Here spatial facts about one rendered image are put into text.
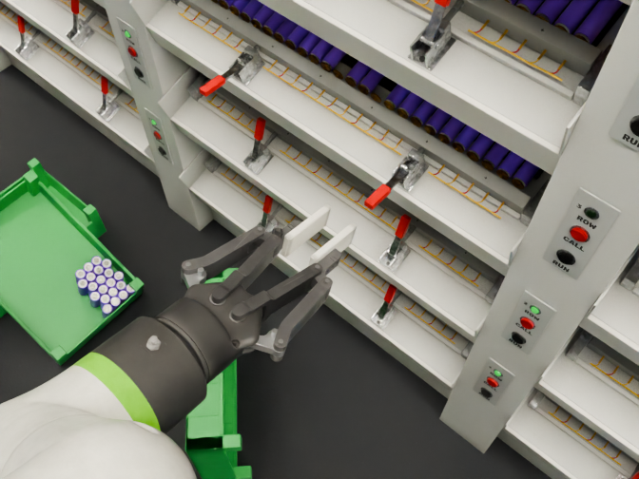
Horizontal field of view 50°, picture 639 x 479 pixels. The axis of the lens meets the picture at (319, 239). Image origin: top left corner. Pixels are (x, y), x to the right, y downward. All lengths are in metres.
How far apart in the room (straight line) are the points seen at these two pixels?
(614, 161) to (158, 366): 0.41
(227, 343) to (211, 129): 0.59
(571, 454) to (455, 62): 0.67
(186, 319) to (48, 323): 0.81
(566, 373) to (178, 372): 0.56
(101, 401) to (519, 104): 0.44
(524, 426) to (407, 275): 0.31
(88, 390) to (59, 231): 0.89
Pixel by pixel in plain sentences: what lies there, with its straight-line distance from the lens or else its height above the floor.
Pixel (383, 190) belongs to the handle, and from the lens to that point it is 0.79.
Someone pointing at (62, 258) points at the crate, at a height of 0.06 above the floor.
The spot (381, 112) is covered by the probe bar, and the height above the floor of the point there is 0.58.
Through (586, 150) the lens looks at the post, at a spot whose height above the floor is 0.75.
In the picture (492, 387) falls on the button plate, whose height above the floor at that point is 0.25.
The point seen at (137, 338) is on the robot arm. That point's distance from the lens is 0.59.
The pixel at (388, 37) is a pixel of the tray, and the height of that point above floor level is 0.74.
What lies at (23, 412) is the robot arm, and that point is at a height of 0.73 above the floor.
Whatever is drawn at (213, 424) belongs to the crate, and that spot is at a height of 0.20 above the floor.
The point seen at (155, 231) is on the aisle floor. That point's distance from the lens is 1.48.
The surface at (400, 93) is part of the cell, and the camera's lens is 0.87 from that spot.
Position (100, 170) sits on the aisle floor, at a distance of 1.60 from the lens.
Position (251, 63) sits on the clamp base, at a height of 0.57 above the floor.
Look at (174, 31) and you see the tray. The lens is 1.03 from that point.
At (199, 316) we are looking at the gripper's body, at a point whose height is 0.67.
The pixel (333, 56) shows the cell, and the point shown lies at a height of 0.58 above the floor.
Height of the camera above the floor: 1.20
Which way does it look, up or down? 58 degrees down
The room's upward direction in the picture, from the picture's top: straight up
